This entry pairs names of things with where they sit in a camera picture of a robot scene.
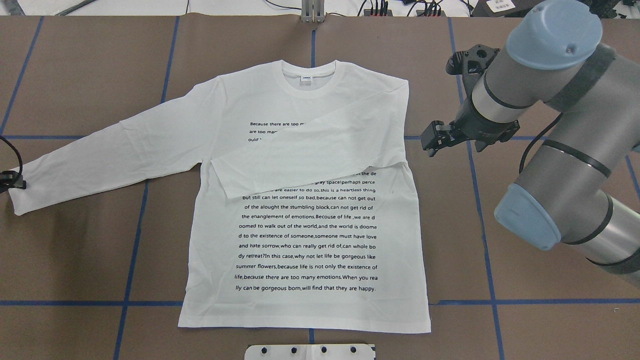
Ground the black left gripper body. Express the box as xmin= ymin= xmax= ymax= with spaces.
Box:
xmin=0 ymin=171 xmax=26 ymax=193

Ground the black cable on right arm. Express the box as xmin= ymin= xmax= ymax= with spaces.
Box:
xmin=519 ymin=112 xmax=563 ymax=175

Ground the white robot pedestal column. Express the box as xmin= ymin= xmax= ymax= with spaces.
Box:
xmin=244 ymin=343 xmax=377 ymax=360

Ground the black power strip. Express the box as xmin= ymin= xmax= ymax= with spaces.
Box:
xmin=357 ymin=0 xmax=446 ymax=18

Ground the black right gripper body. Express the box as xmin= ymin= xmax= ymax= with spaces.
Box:
xmin=452 ymin=107 xmax=521 ymax=152

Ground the aluminium frame post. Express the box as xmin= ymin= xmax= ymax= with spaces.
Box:
xmin=301 ymin=0 xmax=326 ymax=24

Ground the white long-sleeve printed shirt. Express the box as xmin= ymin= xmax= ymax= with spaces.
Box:
xmin=9 ymin=60 xmax=431 ymax=334

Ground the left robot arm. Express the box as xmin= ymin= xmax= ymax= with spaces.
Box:
xmin=0 ymin=136 xmax=28 ymax=194

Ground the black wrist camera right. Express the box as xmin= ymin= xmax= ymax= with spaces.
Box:
xmin=445 ymin=44 xmax=501 ymax=76

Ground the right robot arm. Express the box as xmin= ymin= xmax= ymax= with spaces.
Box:
xmin=421 ymin=0 xmax=640 ymax=285

